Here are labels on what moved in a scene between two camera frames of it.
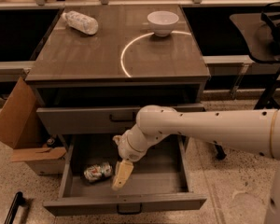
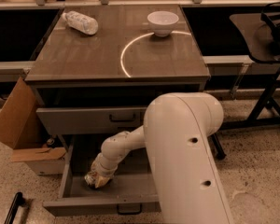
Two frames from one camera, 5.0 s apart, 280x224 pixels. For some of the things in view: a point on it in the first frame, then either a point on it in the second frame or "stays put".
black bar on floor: (19, 201) stays put
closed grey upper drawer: (95, 120) stays put
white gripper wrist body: (128, 149) to (100, 170)
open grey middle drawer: (159, 183) stays put
